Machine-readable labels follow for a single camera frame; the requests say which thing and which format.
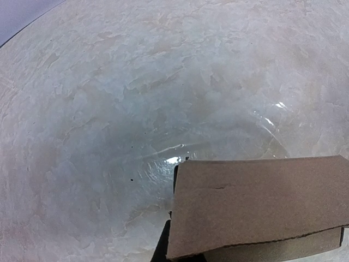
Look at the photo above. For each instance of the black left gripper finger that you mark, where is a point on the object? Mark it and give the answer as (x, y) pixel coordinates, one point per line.
(160, 253)

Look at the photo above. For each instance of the brown cardboard box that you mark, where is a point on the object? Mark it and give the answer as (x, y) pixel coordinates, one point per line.
(259, 210)

